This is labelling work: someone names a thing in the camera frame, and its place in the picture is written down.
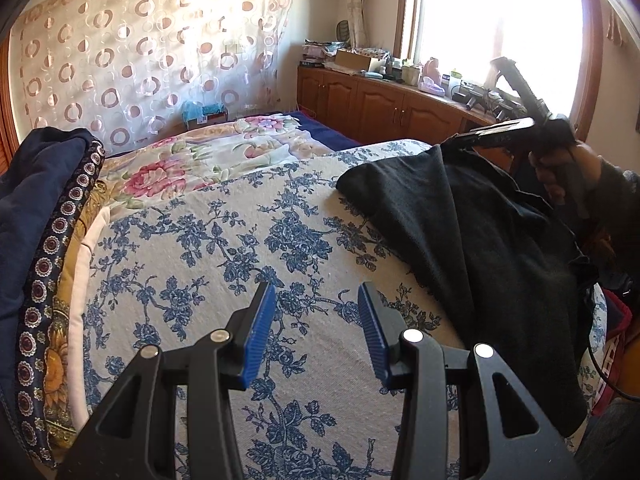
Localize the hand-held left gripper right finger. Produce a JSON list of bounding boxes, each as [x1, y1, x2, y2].
[[357, 281, 583, 480]]

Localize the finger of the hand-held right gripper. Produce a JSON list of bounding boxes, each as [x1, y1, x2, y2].
[[441, 117, 536, 155]]

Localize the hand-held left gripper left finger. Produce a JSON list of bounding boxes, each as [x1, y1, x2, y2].
[[55, 281, 278, 480]]

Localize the black garment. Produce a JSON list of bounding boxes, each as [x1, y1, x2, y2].
[[336, 144, 601, 438]]

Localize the person's right hand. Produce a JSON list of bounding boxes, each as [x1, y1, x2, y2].
[[529, 142, 608, 207]]

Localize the blue floral bedsheet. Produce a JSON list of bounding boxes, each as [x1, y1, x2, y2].
[[82, 139, 610, 480]]

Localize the wooden cabinet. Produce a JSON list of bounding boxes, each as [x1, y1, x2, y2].
[[297, 64, 503, 150]]

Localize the window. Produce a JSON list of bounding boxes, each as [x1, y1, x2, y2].
[[400, 0, 605, 131]]

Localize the cardboard box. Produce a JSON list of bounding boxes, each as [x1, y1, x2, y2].
[[334, 49, 382, 74]]

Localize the navy blanket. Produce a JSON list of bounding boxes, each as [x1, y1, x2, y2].
[[270, 109, 362, 152]]

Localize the pale pink blanket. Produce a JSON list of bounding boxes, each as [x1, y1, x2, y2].
[[66, 204, 112, 423]]

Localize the pink floral quilt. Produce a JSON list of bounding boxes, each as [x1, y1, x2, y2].
[[100, 114, 321, 211]]

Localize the stack of papers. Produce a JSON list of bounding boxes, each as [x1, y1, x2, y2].
[[298, 39, 337, 69]]

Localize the red cloth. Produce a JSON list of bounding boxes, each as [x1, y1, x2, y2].
[[596, 284, 640, 413]]

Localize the navy patterned quilt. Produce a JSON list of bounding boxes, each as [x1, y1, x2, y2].
[[0, 127, 108, 467]]

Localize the person's grey pants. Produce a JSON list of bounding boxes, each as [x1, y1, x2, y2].
[[574, 400, 640, 480]]

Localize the sheer curtain with circles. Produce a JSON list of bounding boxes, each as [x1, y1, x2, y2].
[[10, 0, 296, 147]]

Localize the black cable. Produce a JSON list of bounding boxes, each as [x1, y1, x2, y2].
[[580, 280, 633, 397]]

